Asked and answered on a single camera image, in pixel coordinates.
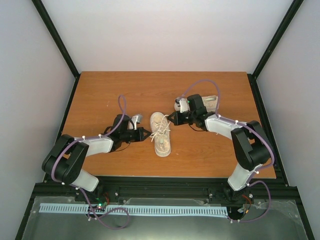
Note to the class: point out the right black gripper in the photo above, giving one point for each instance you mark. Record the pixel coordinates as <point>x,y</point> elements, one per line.
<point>177,122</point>

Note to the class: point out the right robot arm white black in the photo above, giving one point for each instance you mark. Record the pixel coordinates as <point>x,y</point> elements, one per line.
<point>251,146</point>

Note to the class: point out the white lace sneaker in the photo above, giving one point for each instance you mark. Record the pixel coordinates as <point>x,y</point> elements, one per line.
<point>160,134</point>
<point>210,102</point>

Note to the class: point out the green lit circuit board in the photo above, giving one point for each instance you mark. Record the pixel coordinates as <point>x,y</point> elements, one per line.
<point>99,202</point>

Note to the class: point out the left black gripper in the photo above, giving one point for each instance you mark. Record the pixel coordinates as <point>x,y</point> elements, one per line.
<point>140,136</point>

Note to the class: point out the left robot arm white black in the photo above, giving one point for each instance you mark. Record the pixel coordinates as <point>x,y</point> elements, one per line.
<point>64,163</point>

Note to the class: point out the black frame post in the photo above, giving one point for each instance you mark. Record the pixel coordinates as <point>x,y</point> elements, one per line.
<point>280,31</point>
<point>50,26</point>

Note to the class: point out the light blue cable duct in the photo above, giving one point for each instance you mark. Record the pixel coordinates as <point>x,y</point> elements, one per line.
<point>136,210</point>

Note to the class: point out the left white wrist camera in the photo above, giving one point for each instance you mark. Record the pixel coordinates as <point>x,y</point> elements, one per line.
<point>135,120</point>

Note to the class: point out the left black frame post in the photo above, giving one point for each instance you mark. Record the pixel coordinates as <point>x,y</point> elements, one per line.
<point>50,26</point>

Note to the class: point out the right black frame post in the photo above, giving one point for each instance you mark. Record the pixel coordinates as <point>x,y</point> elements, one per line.
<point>280,31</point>

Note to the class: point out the black aluminium frame rail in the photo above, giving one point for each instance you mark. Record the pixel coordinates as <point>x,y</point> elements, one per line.
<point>212,190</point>

